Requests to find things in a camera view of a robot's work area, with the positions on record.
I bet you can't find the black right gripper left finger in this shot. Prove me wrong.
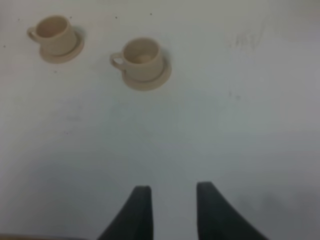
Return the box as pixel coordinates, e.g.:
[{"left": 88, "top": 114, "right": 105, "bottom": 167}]
[{"left": 99, "top": 186, "right": 153, "bottom": 240}]

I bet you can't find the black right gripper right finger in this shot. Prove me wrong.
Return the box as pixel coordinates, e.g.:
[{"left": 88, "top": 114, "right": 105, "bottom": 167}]
[{"left": 196, "top": 182, "right": 266, "bottom": 240}]

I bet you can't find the right beige saucer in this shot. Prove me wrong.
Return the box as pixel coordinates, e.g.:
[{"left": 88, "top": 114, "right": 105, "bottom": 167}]
[{"left": 121, "top": 58, "right": 172, "bottom": 91}]

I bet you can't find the beige saucer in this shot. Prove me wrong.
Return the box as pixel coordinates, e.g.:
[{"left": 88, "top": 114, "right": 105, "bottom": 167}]
[
  {"left": 39, "top": 30, "right": 85, "bottom": 64},
  {"left": 121, "top": 58, "right": 172, "bottom": 91}
]

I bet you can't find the right beige teacup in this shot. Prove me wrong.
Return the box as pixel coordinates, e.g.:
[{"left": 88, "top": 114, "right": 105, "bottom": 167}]
[{"left": 109, "top": 37, "right": 164, "bottom": 82}]

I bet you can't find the beige teacup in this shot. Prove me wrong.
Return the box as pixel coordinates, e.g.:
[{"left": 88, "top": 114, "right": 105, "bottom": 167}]
[
  {"left": 109, "top": 37, "right": 164, "bottom": 82},
  {"left": 27, "top": 15, "right": 78, "bottom": 56}
]

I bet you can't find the left beige saucer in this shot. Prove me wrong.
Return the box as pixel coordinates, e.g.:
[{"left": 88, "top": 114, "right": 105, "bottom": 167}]
[{"left": 39, "top": 30, "right": 85, "bottom": 64}]

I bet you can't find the left beige teacup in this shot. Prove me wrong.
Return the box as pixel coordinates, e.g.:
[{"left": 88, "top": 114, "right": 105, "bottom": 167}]
[{"left": 27, "top": 15, "right": 78, "bottom": 56}]

